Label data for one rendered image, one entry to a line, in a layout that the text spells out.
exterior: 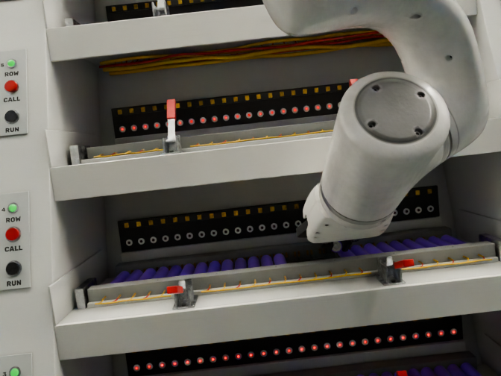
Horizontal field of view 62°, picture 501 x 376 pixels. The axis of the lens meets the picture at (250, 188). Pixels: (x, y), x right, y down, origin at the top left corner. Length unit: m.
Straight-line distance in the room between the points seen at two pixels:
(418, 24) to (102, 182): 0.41
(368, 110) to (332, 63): 0.50
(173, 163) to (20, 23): 0.30
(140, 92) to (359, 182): 0.55
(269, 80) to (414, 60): 0.43
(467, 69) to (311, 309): 0.32
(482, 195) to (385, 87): 0.40
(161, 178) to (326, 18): 0.32
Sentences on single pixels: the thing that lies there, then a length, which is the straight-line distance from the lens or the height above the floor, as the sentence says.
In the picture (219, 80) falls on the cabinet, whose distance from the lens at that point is 0.81.
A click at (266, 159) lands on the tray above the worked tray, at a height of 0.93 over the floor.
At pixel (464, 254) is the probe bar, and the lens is 0.65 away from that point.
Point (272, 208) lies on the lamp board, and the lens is 0.70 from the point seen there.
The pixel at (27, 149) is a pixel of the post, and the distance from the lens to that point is 0.63.
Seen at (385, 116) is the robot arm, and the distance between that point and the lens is 0.33.
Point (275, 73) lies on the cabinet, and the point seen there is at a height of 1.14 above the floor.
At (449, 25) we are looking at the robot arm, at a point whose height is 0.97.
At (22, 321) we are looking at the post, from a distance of 0.61.
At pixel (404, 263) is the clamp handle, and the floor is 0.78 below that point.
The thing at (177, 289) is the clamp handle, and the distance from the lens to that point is 0.49.
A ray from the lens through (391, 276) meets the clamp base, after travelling 0.59.
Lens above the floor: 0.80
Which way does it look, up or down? 10 degrees up
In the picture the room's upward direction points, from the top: 6 degrees counter-clockwise
